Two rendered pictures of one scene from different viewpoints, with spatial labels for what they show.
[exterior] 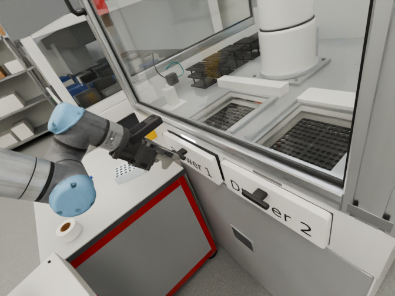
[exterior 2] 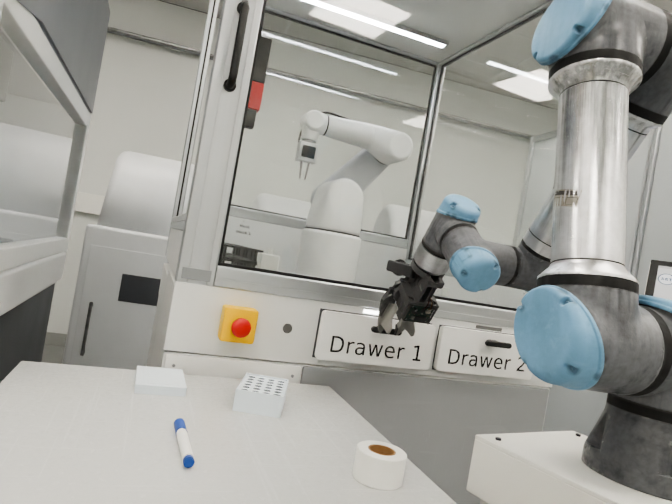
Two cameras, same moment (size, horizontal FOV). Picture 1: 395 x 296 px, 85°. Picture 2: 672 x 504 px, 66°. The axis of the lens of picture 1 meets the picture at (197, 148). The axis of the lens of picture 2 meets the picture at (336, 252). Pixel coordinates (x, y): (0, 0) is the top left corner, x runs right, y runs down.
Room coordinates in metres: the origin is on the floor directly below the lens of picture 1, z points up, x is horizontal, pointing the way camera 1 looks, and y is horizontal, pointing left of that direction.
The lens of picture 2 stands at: (0.58, 1.26, 1.05)
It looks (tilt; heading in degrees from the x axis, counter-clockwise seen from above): 0 degrees down; 278
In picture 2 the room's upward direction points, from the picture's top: 10 degrees clockwise
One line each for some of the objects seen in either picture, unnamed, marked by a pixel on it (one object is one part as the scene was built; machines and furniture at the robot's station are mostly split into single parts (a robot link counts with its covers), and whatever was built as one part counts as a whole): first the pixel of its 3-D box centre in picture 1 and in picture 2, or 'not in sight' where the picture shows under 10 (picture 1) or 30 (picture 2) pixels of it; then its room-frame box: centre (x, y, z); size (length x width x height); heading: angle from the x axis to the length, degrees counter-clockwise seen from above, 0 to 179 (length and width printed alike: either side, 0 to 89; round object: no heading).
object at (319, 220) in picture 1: (266, 197); (486, 353); (0.34, -0.12, 0.87); 0.29 x 0.02 x 0.11; 27
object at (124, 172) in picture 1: (129, 170); (262, 394); (0.80, 0.32, 0.78); 0.12 x 0.08 x 0.04; 99
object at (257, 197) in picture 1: (258, 196); (495, 343); (0.33, -0.09, 0.91); 0.07 x 0.04 x 0.01; 27
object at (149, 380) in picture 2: not in sight; (160, 380); (0.99, 0.33, 0.77); 0.13 x 0.09 x 0.02; 118
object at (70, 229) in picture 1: (69, 229); (379, 464); (0.57, 0.53, 0.78); 0.07 x 0.07 x 0.04
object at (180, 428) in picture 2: not in sight; (183, 441); (0.83, 0.58, 0.77); 0.14 x 0.02 x 0.02; 120
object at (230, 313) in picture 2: (146, 131); (238, 324); (0.90, 0.19, 0.88); 0.07 x 0.05 x 0.07; 27
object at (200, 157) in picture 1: (190, 155); (377, 341); (0.61, 0.03, 0.87); 0.29 x 0.02 x 0.11; 27
